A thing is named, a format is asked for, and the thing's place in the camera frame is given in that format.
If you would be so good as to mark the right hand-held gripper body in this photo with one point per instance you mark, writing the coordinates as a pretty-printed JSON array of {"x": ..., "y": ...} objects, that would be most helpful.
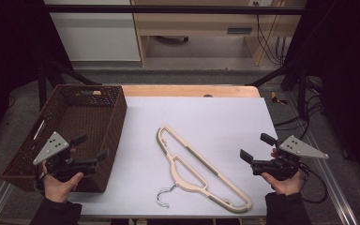
[{"x": 296, "y": 148}]

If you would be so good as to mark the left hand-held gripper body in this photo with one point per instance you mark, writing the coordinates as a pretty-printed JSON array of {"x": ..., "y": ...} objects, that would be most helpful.
[{"x": 51, "y": 146}]

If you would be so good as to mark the brown woven basket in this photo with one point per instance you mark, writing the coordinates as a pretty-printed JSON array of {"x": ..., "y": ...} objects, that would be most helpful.
[{"x": 81, "y": 115}]

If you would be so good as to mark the beige plastic clothes hanger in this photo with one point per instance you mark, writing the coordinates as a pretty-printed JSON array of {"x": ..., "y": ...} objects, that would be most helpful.
[
  {"x": 197, "y": 158},
  {"x": 160, "y": 141}
]

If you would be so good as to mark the person's right hand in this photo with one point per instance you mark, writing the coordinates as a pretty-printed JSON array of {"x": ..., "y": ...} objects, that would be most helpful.
[{"x": 286, "y": 187}]

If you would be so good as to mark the person's left hand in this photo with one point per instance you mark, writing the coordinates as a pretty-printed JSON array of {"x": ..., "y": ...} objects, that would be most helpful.
[{"x": 59, "y": 190}]

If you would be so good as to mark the yellow and black tool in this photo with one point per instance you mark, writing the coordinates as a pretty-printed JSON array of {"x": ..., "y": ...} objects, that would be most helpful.
[{"x": 276, "y": 98}]

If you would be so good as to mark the black metal stand brace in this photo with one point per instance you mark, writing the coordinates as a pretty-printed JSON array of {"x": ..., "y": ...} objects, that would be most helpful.
[
  {"x": 289, "y": 78},
  {"x": 56, "y": 75}
]

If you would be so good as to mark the black curtain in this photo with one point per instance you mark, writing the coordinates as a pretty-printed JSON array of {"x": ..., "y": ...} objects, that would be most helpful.
[
  {"x": 347, "y": 78},
  {"x": 12, "y": 47}
]

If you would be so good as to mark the white cabinet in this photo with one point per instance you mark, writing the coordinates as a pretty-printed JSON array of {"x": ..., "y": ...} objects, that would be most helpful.
[{"x": 97, "y": 34}]

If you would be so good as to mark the black frame crossbar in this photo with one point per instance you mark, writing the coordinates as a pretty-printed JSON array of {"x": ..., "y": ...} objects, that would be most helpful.
[{"x": 168, "y": 9}]

